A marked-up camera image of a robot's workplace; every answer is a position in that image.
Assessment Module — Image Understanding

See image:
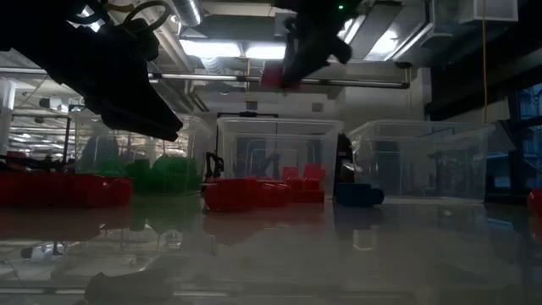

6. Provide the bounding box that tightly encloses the silver rectangular ceiling duct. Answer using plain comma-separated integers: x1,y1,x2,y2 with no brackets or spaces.
351,0,433,63

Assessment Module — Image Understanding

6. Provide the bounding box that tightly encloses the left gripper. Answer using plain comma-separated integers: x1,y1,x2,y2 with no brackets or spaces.
25,25,184,142

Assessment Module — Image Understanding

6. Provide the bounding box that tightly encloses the round silver air duct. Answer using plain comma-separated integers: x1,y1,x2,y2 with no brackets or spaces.
169,0,203,28

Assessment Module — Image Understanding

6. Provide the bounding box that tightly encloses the black clamp behind bins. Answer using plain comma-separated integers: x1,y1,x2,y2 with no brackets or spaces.
204,151,226,181

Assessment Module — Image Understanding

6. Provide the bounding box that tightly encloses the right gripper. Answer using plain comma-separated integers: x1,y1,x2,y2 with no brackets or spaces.
274,0,365,88

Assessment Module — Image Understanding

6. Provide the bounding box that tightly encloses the black post behind bins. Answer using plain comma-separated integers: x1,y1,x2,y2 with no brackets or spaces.
334,134,356,187

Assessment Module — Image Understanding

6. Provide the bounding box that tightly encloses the ceiling light panel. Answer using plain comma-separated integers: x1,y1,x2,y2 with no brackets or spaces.
244,42,289,61
180,41,243,59

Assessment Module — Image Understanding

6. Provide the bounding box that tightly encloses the blue building block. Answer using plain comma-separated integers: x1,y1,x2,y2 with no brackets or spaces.
336,182,386,208

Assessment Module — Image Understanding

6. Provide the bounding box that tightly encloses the white ceiling unit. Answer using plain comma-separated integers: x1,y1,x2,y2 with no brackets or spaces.
459,0,520,25

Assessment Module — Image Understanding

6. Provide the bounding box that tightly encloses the clear plastic bin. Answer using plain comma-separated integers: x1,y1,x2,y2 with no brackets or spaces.
72,110,213,197
215,117,346,200
346,119,496,203

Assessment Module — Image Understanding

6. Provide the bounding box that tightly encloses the horizontal metal pipe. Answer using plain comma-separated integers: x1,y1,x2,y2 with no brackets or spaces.
147,70,411,90

